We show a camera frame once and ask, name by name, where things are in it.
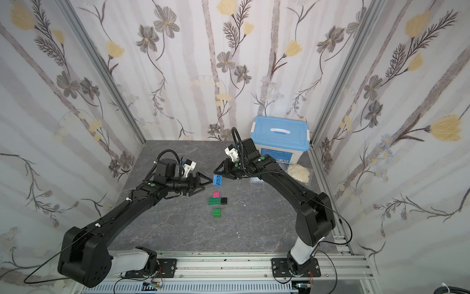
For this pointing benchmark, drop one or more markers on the bagged cream cloth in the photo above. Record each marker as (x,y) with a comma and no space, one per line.
(299,173)

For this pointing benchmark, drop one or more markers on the aluminium rail frame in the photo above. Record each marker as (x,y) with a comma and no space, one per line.
(340,274)

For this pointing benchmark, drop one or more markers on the blue lego brick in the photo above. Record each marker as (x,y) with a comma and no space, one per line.
(217,180)

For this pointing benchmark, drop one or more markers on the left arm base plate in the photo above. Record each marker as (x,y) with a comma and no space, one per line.
(161,267)

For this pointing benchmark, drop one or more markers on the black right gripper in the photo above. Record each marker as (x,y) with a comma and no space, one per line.
(229,170)

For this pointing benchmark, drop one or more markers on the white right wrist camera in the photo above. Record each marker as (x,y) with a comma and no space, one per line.
(232,152)

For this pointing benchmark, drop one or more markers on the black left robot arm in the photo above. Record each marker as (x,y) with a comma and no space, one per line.
(85,257)

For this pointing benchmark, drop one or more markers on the blue lidded storage box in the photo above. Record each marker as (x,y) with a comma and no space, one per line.
(282,139)

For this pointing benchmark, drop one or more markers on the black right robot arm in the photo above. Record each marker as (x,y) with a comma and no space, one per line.
(314,214)

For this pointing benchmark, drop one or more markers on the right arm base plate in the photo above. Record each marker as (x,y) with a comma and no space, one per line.
(288,268)

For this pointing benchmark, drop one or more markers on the dark green long lego brick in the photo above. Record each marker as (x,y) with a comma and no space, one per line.
(214,201)

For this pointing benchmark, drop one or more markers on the bagged blue face masks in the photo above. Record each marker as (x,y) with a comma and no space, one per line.
(255,180)

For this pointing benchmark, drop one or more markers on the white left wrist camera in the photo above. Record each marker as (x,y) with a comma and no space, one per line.
(188,166)

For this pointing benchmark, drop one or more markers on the white slotted cable duct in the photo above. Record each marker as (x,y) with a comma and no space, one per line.
(192,287)

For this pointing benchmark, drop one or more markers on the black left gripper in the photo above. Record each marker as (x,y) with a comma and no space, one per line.
(191,184)

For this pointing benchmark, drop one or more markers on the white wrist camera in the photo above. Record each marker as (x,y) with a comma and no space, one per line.
(188,166)
(232,152)

